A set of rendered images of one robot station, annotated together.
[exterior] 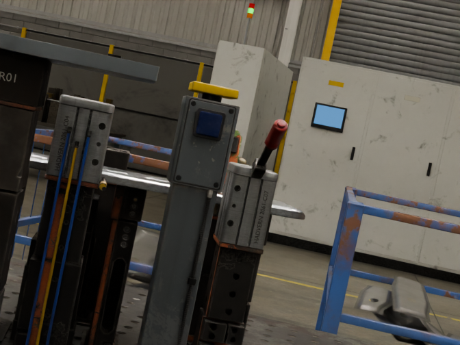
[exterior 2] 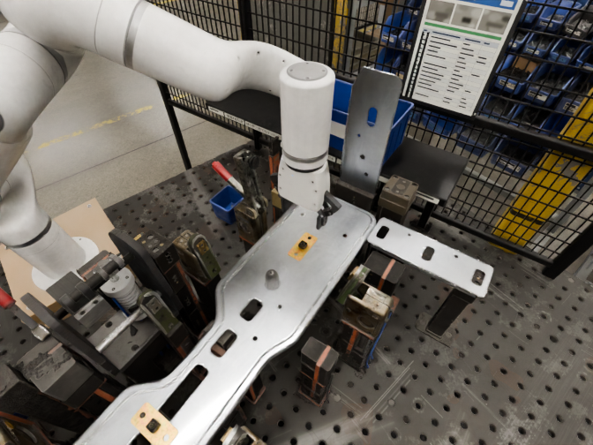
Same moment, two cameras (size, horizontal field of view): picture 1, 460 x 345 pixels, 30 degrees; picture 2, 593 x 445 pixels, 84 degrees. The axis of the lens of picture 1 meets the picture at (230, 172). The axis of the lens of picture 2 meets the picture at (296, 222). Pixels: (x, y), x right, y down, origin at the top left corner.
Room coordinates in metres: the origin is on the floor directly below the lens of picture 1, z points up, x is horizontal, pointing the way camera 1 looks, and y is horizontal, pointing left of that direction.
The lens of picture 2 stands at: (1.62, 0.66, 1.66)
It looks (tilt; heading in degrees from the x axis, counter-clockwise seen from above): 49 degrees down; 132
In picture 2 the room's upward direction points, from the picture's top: straight up
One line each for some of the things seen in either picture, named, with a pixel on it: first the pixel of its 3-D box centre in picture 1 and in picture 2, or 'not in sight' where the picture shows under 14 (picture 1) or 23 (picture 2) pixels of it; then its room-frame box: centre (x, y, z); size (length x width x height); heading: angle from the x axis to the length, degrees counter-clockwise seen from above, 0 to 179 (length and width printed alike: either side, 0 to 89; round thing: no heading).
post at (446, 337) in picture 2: not in sight; (452, 306); (1.66, 1.24, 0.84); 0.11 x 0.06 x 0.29; 8
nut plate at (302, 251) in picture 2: not in sight; (303, 245); (1.30, 1.04, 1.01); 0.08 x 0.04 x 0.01; 98
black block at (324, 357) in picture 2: not in sight; (317, 374); (1.50, 0.87, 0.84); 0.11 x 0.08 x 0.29; 8
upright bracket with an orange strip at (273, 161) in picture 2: not in sight; (277, 209); (1.14, 1.11, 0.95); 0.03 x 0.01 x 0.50; 98
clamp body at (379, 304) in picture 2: not in sight; (358, 331); (1.51, 1.01, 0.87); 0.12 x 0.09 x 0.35; 8
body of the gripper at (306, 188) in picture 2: not in sight; (304, 177); (1.30, 1.04, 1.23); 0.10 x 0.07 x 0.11; 8
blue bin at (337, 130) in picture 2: not in sight; (352, 119); (1.14, 1.45, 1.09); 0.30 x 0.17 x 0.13; 7
